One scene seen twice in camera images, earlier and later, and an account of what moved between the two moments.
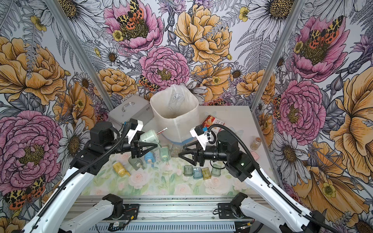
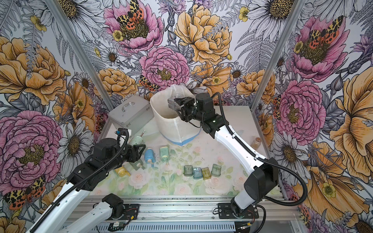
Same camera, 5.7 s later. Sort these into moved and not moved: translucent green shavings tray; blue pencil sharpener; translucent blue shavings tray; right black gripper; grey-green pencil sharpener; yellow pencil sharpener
Moved: grey-green pencil sharpener; right black gripper
Not moved: yellow pencil sharpener; translucent blue shavings tray; translucent green shavings tray; blue pencil sharpener
